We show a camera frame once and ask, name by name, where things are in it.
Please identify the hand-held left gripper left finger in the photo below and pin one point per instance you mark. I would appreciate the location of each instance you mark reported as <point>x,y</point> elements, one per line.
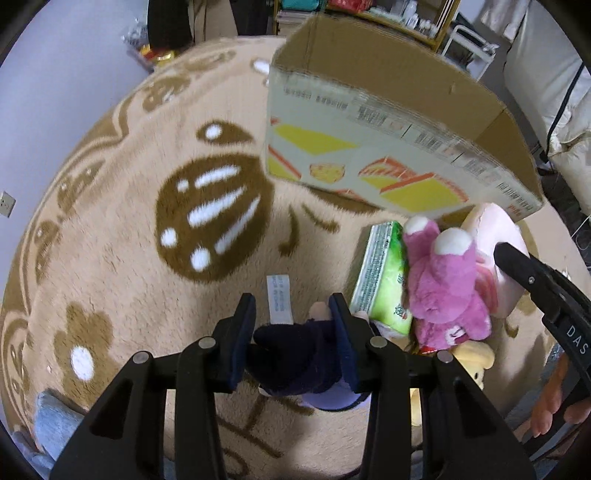
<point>243,339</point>

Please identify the white metal rack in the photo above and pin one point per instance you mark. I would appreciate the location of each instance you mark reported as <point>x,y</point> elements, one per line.
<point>475,44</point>

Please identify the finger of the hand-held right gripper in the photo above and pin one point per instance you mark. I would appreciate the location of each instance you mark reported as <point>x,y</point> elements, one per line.
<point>521,270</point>

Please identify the person's right hand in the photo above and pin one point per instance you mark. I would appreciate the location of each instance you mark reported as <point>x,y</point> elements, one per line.
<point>551,397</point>

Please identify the navy blue plush doll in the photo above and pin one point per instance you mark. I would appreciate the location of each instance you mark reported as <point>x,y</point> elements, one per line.
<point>300,355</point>

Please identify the yellow plush bear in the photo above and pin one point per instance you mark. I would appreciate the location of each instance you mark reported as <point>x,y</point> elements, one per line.
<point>471,357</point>

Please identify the yellow storage shelf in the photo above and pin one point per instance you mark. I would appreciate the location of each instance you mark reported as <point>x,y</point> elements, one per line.
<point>392,11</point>

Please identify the beige patterned plush rug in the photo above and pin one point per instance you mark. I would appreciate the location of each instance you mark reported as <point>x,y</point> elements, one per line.
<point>138,258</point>

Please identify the red and yellow packet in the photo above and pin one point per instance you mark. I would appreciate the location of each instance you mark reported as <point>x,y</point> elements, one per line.
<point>159,54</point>

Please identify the white wall socket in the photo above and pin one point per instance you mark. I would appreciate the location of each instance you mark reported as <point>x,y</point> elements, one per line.
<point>5,204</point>

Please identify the white sofa cushion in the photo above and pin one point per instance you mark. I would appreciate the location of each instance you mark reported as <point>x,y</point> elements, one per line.
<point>545,69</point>

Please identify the blue denim cloth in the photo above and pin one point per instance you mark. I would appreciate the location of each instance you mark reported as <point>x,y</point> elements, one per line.
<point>53,427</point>

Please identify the pink plush bear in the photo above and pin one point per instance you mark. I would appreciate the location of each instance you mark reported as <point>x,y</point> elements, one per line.
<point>438,286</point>

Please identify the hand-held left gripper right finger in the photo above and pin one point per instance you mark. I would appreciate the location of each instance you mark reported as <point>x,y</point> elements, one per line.
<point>342,344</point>

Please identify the pink and white plush cushion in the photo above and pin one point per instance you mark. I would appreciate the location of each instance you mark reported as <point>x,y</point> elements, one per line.
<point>496,230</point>

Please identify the green tissue packet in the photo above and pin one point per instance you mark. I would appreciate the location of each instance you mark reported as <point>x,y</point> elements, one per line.
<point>383,277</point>

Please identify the printed cardboard box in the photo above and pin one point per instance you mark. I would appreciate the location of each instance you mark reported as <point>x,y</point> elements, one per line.
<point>369,134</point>

